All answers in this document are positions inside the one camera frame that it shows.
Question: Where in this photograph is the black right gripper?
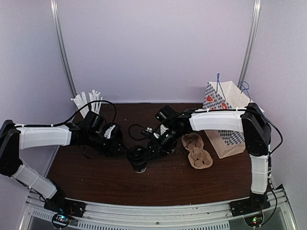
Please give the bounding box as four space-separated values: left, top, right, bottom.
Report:
144 128 184 163

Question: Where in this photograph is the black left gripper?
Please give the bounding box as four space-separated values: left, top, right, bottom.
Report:
86 131 129 158

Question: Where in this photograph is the black plastic cup lid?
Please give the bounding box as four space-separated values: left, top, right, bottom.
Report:
127 145 146 164

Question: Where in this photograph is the cardboard cup carrier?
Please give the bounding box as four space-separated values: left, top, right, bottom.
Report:
181 133 213 170

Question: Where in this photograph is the blue checkered paper bag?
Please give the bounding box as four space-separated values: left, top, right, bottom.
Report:
203 73 253 159

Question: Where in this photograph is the black white paper cup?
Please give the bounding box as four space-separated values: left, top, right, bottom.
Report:
131 161 147 173

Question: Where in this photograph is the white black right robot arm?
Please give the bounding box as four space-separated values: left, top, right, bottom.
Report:
144 103 272 212

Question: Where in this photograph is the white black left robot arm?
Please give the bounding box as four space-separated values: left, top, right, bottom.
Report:
0 111 124 213

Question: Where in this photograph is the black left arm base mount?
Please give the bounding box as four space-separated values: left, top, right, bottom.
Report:
44 194 86 218

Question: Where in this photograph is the aluminium table front rail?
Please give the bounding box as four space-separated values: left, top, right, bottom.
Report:
20 188 297 230

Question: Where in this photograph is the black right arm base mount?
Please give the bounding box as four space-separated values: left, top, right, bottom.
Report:
229 194 271 217

